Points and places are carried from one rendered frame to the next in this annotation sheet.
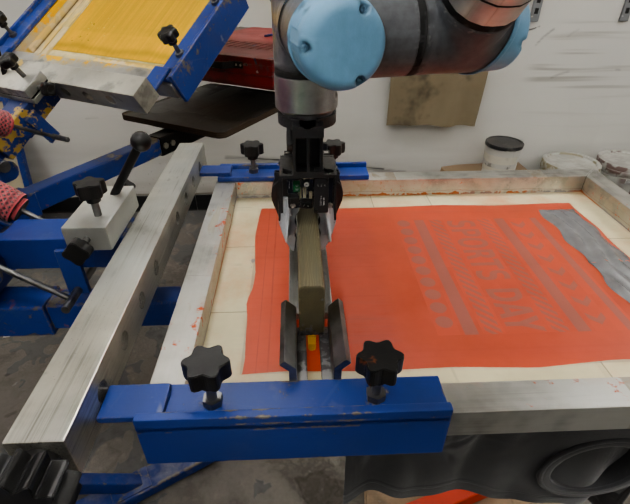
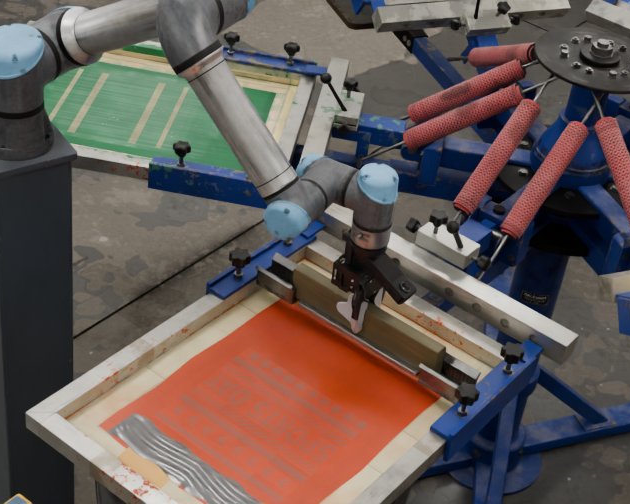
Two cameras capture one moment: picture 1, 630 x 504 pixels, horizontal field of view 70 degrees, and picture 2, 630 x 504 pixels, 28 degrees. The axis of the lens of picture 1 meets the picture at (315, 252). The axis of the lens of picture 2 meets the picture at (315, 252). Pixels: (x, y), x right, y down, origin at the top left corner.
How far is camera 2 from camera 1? 258 cm
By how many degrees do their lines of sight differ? 93
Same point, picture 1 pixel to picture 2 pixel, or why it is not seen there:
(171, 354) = (331, 252)
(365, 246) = (355, 384)
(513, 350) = (208, 360)
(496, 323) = (228, 372)
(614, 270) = (187, 457)
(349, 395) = (247, 271)
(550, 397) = (176, 320)
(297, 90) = not seen: hidden behind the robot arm
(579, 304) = (194, 415)
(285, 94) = not seen: hidden behind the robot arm
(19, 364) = not seen: outside the picture
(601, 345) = (168, 390)
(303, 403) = (259, 260)
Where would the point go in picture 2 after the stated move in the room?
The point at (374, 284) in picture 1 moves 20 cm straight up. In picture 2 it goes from (313, 358) to (325, 279)
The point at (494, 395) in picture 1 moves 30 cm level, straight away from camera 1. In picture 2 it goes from (198, 308) to (235, 414)
